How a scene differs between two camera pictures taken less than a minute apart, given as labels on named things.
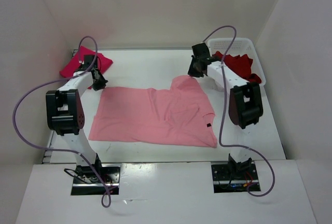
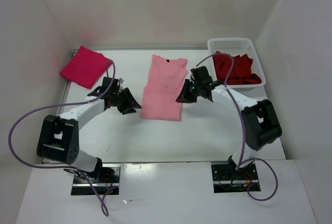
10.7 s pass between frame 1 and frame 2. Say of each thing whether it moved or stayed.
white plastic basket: stayed
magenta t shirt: stayed
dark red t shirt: stayed
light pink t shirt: moved
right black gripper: moved
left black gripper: moved
